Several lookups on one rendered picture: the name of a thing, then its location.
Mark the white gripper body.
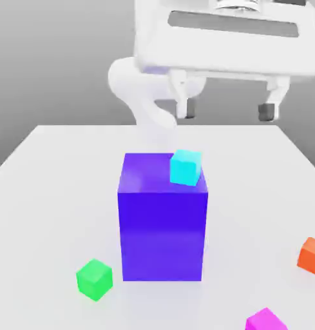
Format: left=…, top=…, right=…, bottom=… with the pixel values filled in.
left=133, top=0, right=315, bottom=83

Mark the small cyan cube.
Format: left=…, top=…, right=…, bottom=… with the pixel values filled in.
left=169, top=148, right=202, bottom=187

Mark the small orange cube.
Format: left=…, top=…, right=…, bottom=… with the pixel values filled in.
left=296, top=236, right=315, bottom=277

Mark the small green cube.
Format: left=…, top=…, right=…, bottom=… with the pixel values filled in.
left=75, top=258, right=113, bottom=302

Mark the small magenta cube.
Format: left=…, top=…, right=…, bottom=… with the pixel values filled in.
left=245, top=307, right=289, bottom=330

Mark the large purple box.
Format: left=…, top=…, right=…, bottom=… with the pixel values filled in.
left=117, top=152, right=209, bottom=282

